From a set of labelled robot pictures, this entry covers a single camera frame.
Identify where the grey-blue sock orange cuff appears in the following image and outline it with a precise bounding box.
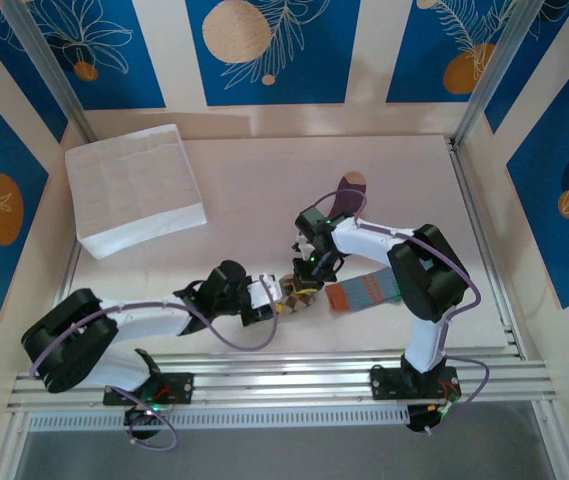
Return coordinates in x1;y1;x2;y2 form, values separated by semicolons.
325;269;405;316

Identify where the purple sock tan toe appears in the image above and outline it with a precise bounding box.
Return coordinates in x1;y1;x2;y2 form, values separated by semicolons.
331;170;369;219

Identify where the aluminium frame post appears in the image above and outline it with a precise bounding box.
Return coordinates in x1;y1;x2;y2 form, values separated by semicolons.
451;0;549;149
0;0;103;156

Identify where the white divided storage box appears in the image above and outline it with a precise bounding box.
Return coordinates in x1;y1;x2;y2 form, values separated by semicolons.
64;123;209;260

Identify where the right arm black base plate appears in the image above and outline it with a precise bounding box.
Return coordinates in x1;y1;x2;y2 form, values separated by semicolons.
369;364;461;402

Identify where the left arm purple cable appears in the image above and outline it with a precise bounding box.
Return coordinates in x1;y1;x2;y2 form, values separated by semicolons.
28;273;282;454

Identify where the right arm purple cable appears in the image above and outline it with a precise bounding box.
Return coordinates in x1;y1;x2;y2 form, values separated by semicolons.
312;192;492;437

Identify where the white slotted cable duct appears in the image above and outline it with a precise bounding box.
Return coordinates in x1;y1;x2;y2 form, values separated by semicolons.
27;407;411;434

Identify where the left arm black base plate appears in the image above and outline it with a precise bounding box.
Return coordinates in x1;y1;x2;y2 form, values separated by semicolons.
102;372;195;407

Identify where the aluminium mounting rail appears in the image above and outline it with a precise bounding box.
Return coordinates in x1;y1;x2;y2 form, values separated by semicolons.
6;351;551;412

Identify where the aluminium side rail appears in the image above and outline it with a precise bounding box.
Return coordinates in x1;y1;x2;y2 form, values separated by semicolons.
56;242;88;321
444;137;525;359

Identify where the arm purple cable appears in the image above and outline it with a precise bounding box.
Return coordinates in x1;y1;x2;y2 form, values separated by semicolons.
312;192;492;437
28;273;282;454

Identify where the beige brown argyle sock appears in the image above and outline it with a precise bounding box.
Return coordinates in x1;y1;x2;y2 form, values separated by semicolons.
278;277;322;318

